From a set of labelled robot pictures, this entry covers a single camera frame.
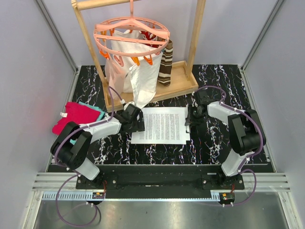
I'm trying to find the white printed text sheet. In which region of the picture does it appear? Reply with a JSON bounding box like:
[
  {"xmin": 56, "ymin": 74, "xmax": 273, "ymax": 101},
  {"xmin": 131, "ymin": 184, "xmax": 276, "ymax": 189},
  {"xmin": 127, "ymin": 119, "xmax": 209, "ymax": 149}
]
[{"xmin": 131, "ymin": 107, "xmax": 187, "ymax": 145}]

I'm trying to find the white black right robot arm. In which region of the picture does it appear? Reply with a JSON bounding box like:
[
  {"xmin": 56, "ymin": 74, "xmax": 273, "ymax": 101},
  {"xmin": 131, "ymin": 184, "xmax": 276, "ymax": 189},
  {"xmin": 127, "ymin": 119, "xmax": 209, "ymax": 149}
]
[{"xmin": 185, "ymin": 86, "xmax": 266, "ymax": 189}]

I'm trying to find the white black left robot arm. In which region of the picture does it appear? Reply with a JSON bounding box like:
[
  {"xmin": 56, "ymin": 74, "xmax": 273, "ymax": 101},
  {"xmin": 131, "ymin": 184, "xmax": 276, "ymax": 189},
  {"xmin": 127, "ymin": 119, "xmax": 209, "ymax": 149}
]
[{"xmin": 51, "ymin": 103, "xmax": 145, "ymax": 189}]

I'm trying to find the silver folder clip mechanism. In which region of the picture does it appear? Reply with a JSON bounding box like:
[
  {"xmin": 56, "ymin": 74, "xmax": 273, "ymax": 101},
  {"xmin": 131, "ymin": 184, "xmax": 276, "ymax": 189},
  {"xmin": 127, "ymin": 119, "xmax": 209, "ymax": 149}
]
[{"xmin": 185, "ymin": 125, "xmax": 190, "ymax": 134}]

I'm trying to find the white hanging towel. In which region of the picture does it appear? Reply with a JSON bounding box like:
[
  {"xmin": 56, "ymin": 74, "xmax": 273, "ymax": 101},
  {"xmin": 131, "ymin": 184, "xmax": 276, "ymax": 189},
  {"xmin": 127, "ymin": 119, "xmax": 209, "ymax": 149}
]
[{"xmin": 110, "ymin": 30, "xmax": 163, "ymax": 109}]

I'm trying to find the pink hanging cloth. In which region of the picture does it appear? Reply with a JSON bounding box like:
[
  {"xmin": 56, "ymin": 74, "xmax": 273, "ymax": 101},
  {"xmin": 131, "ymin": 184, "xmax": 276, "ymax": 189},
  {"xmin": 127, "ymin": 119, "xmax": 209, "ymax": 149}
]
[{"xmin": 105, "ymin": 59, "xmax": 126, "ymax": 99}]

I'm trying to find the brown striped sock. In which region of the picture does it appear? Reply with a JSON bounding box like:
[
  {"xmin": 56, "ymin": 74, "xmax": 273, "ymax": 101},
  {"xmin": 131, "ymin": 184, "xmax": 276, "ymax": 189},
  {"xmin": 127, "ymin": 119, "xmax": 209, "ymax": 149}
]
[{"xmin": 158, "ymin": 40, "xmax": 173, "ymax": 86}]

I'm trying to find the red folded shirt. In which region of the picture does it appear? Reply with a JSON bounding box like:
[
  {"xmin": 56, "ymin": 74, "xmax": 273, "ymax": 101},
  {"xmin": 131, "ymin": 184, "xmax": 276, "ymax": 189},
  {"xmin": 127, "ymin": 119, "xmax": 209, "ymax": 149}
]
[{"xmin": 52, "ymin": 102, "xmax": 101, "ymax": 135}]

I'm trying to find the teal folded cloth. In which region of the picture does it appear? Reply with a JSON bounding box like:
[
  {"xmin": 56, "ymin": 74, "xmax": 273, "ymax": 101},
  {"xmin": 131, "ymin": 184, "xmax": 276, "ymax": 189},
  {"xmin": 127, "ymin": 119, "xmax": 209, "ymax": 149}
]
[{"xmin": 70, "ymin": 102, "xmax": 106, "ymax": 145}]

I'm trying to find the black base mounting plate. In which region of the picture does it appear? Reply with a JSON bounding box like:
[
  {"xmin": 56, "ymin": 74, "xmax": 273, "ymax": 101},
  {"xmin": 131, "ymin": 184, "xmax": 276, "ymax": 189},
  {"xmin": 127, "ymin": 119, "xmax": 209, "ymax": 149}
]
[{"xmin": 76, "ymin": 165, "xmax": 244, "ymax": 200}]

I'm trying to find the pink round clip hanger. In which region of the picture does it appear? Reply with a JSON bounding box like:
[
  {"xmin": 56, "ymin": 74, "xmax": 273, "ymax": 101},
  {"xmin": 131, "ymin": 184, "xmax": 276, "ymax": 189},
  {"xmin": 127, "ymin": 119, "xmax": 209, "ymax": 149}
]
[{"xmin": 93, "ymin": 0, "xmax": 170, "ymax": 66}]

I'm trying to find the red white patterned cloth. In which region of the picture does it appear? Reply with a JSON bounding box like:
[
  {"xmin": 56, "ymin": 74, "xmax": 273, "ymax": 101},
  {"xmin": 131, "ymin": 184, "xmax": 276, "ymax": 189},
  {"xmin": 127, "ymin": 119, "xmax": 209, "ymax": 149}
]
[{"xmin": 140, "ymin": 31, "xmax": 159, "ymax": 48}]

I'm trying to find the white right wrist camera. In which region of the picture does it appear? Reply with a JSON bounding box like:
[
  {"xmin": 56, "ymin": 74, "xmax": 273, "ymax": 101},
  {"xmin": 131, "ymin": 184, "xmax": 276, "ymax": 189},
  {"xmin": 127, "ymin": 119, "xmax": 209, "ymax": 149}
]
[{"xmin": 192, "ymin": 91, "xmax": 198, "ymax": 107}]

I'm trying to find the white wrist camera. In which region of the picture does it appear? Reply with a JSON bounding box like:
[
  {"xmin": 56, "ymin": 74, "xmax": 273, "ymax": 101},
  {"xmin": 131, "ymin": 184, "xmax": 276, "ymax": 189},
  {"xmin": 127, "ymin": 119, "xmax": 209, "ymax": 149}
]
[
  {"xmin": 192, "ymin": 91, "xmax": 198, "ymax": 107},
  {"xmin": 120, "ymin": 99, "xmax": 135, "ymax": 109}
]

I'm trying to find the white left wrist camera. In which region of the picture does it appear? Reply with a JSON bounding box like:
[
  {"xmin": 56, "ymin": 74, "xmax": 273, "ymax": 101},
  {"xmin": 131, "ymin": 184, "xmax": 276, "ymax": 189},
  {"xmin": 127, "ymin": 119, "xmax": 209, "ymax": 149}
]
[{"xmin": 120, "ymin": 99, "xmax": 135, "ymax": 109}]

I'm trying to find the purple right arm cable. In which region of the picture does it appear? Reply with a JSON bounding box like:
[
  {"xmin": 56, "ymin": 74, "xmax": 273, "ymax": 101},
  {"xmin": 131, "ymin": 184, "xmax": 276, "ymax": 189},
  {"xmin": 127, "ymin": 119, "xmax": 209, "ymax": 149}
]
[{"xmin": 194, "ymin": 85, "xmax": 265, "ymax": 207}]

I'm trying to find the wooden drying rack frame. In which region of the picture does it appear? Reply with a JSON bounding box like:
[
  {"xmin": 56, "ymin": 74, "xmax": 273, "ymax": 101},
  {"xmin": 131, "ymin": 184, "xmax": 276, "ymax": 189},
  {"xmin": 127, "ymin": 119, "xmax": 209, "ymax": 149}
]
[{"xmin": 71, "ymin": 0, "xmax": 205, "ymax": 110}]

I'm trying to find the aluminium frame rail left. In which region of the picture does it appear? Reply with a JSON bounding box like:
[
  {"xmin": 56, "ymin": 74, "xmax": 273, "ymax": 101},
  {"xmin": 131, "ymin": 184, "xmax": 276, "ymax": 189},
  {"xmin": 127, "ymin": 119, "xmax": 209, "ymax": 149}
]
[{"xmin": 33, "ymin": 0, "xmax": 81, "ymax": 74}]

